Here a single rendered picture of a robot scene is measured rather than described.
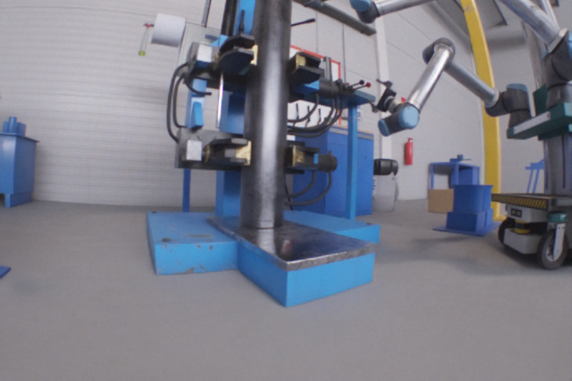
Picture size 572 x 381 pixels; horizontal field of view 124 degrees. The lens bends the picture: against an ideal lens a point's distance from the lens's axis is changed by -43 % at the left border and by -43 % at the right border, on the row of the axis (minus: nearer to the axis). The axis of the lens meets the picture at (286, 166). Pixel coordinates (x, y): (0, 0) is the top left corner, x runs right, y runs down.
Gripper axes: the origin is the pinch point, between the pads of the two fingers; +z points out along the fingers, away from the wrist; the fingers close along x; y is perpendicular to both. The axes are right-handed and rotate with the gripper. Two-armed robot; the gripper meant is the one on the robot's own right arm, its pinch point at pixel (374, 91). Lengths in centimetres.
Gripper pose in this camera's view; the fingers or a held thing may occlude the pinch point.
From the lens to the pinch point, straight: 154.9
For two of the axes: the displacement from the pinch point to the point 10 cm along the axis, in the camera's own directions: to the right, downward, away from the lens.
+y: -8.5, -0.6, -5.3
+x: -3.7, 7.8, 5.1
